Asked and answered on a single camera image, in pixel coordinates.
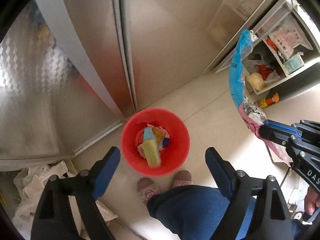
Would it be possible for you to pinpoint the blue foil snack wrapper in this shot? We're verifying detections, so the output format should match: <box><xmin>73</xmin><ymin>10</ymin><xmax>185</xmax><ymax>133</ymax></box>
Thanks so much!
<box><xmin>228</xmin><ymin>29</ymin><xmax>293</xmax><ymax>164</ymax></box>

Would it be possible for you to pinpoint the blue bottle cap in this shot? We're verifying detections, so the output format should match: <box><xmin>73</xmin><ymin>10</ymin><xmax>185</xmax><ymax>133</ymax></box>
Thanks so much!
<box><xmin>162</xmin><ymin>138</ymin><xmax>170</xmax><ymax>147</ymax></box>

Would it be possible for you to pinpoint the yellow sauce packet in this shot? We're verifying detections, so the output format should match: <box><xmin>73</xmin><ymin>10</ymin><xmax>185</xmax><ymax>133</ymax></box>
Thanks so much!
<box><xmin>152</xmin><ymin>127</ymin><xmax>165</xmax><ymax>144</ymax></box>

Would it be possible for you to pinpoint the red trash bucket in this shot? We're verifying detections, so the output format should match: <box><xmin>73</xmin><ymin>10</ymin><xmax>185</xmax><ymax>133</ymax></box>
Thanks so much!
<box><xmin>121</xmin><ymin>108</ymin><xmax>190</xmax><ymax>177</ymax></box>

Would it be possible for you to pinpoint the person right hand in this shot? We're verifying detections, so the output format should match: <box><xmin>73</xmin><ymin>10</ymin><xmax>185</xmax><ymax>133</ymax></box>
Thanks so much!
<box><xmin>304</xmin><ymin>187</ymin><xmax>320</xmax><ymax>215</ymax></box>

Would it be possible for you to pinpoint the white sack bag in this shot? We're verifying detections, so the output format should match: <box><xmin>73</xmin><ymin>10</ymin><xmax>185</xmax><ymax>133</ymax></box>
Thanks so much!
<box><xmin>8</xmin><ymin>154</ymin><xmax>120</xmax><ymax>239</ymax></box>

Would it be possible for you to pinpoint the orange toy bottle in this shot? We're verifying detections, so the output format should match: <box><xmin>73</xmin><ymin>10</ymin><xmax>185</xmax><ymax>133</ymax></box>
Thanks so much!
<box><xmin>255</xmin><ymin>93</ymin><xmax>279</xmax><ymax>109</ymax></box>

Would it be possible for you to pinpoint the blue trousers leg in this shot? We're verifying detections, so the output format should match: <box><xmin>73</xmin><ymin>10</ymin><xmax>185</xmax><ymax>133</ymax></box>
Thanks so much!
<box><xmin>146</xmin><ymin>184</ymin><xmax>308</xmax><ymax>240</ymax></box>

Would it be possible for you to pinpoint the pink right slipper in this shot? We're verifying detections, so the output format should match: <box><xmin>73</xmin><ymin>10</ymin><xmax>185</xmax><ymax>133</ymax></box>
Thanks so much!
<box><xmin>171</xmin><ymin>170</ymin><xmax>193</xmax><ymax>188</ymax></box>

